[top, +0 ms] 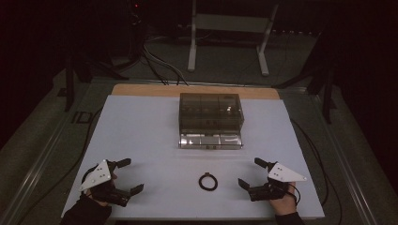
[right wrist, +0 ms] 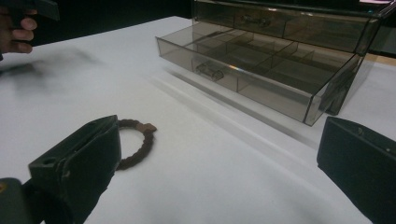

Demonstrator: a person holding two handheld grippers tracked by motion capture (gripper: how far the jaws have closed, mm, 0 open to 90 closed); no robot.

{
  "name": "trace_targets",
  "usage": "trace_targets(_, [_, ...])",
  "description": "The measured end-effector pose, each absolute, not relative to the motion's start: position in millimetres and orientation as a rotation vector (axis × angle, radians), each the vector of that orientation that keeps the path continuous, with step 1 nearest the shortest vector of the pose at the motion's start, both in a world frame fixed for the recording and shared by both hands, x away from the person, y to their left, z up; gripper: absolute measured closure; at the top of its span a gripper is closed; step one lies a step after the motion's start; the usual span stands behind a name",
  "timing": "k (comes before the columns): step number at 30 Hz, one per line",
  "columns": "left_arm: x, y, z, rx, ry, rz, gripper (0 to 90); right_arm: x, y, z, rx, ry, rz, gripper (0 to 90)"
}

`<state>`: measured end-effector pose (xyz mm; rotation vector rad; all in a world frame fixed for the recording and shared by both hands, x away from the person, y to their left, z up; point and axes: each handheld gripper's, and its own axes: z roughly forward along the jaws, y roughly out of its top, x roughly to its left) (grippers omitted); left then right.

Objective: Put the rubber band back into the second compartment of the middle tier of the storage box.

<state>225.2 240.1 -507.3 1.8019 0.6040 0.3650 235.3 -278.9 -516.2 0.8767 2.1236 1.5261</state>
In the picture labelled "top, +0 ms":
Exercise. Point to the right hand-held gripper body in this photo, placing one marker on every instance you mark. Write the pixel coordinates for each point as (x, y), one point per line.
(283, 173)

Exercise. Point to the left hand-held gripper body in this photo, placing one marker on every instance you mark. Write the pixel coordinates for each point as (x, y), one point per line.
(99, 175)

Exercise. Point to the clear plastic drawer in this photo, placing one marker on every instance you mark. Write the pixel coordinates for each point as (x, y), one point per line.
(209, 141)

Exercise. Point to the person's left hand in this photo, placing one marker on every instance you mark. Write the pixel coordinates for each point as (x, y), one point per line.
(90, 196)

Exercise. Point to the person's right hand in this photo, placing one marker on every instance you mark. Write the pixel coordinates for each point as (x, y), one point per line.
(286, 204)

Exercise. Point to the white table mat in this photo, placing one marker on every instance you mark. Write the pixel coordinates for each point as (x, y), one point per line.
(150, 134)

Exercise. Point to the smoky transparent drawer box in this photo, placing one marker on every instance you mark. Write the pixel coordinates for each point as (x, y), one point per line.
(211, 112)

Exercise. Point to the white metal stand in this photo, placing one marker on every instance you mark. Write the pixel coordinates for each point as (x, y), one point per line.
(231, 23)

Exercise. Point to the dark device with red light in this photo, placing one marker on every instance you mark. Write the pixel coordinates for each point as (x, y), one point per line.
(135, 18)

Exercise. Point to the aluminium floor rail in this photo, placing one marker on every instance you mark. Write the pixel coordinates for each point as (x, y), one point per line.
(347, 162)
(37, 168)

